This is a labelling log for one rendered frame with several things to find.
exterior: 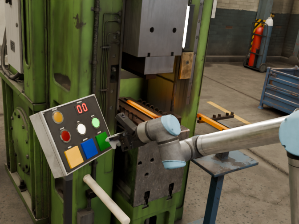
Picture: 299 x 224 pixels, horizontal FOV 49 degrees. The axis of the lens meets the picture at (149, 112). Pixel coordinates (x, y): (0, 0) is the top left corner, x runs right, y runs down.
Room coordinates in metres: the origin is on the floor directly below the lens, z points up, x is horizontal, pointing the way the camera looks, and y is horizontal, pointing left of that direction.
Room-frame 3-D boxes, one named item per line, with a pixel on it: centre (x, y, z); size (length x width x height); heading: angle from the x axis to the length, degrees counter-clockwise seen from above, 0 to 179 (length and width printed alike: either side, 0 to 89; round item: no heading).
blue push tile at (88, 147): (1.31, 0.25, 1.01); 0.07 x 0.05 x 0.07; 152
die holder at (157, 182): (1.98, 0.06, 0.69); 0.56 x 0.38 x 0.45; 37
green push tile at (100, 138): (1.40, 0.21, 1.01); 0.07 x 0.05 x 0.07; 152
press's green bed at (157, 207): (1.98, 0.06, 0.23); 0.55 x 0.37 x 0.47; 37
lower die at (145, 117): (1.94, 0.10, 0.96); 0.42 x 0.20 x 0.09; 37
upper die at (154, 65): (1.94, 0.10, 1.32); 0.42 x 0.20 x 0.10; 37
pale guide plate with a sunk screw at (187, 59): (2.07, -0.20, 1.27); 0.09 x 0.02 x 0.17; 127
